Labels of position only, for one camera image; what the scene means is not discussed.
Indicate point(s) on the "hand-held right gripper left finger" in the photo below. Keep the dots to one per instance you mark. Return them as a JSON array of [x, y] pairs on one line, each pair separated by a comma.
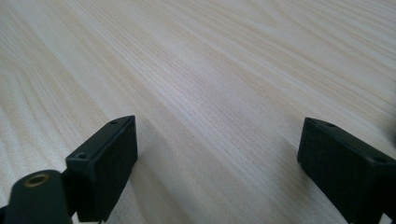
[[106, 168]]

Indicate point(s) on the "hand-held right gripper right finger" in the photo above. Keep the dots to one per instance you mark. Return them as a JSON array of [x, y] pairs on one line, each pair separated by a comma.
[[345, 174]]

